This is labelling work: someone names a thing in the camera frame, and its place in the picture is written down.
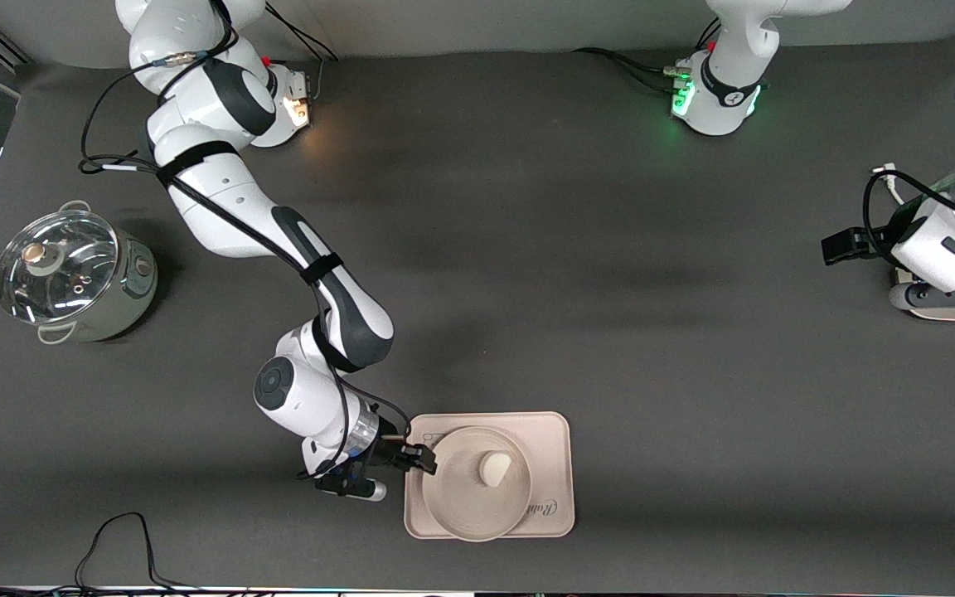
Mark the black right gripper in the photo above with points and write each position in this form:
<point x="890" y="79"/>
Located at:
<point x="387" y="451"/>

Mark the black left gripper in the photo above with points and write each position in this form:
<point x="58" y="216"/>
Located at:
<point x="877" y="241"/>

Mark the round beige plate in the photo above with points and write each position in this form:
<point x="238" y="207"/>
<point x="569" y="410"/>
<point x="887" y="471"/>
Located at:
<point x="461" y="497"/>

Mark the small white bun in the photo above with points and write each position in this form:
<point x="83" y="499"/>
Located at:
<point x="494" y="470"/>

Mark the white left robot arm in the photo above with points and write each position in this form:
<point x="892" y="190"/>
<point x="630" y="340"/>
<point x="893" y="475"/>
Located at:
<point x="950" y="240"/>

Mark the beige tray with bear print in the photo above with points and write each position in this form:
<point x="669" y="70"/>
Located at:
<point x="552" y="464"/>

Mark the pale green electric pot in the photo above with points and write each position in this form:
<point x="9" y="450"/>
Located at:
<point x="133" y="282"/>

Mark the glass pot lid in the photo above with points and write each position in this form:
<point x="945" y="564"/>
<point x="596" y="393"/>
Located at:
<point x="55" y="269"/>

